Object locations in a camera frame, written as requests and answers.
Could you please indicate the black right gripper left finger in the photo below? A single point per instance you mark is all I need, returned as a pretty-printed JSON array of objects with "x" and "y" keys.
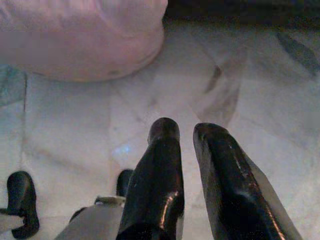
[{"x": 155, "y": 180}]

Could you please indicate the robot black right foot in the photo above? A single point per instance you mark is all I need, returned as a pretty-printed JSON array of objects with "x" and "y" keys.
[{"x": 123, "y": 182}]

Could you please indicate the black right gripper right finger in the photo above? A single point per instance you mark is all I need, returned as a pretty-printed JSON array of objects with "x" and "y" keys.
[{"x": 230, "y": 185}]

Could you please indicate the robot black left foot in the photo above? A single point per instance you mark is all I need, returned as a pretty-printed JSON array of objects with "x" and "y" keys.
[{"x": 22, "y": 195}]

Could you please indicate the robot black foot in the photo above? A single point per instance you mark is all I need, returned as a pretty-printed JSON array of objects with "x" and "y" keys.
[
  {"x": 22, "y": 195},
  {"x": 123, "y": 182}
]

